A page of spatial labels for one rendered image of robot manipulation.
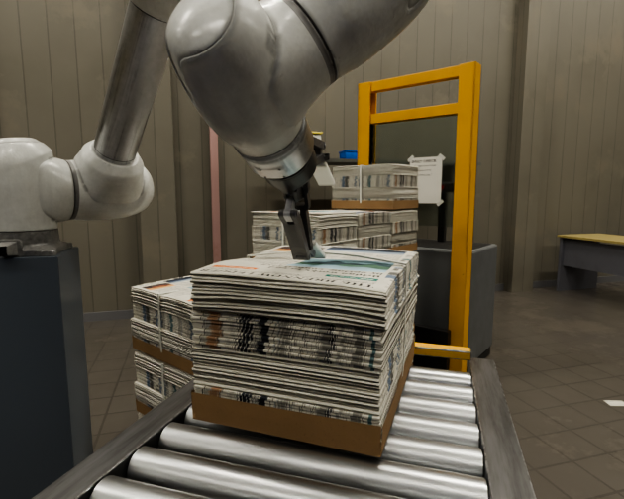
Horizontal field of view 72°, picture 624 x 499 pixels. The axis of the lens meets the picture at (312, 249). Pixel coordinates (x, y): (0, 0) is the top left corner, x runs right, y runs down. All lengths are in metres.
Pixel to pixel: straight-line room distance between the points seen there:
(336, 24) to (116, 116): 0.76
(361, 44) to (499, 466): 0.53
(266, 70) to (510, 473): 0.54
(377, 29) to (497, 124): 5.00
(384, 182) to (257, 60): 1.80
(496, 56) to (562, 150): 1.41
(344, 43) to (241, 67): 0.11
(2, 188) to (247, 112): 0.84
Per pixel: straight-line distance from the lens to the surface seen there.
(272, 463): 0.64
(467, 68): 2.65
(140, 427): 0.73
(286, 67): 0.42
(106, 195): 1.21
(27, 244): 1.18
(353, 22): 0.45
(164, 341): 1.46
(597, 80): 6.50
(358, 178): 2.25
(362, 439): 0.61
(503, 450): 0.68
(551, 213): 5.96
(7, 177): 1.18
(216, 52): 0.39
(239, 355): 0.64
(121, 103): 1.10
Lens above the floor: 1.14
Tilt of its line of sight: 7 degrees down
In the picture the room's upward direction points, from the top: straight up
